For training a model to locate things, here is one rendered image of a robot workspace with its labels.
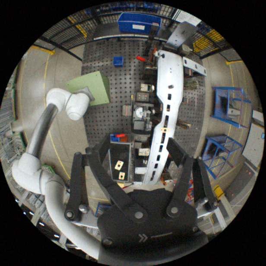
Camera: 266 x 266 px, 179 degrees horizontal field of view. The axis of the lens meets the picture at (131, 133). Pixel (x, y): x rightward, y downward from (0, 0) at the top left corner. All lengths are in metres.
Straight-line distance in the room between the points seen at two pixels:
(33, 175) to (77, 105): 0.55
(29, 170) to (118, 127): 0.90
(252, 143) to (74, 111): 8.58
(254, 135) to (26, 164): 8.57
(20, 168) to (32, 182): 0.09
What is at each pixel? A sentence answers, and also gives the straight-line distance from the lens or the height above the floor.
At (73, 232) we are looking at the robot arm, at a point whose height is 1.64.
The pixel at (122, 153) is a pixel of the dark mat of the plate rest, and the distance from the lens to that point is 0.55.
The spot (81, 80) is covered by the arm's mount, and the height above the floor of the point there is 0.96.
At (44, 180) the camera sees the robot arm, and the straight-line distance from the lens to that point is 0.46.
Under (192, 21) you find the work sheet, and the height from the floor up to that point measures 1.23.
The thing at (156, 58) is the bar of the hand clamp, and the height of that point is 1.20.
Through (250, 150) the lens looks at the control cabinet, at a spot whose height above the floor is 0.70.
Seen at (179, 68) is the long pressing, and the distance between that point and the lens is 0.79.
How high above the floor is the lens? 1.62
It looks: 69 degrees down
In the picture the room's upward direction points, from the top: 178 degrees counter-clockwise
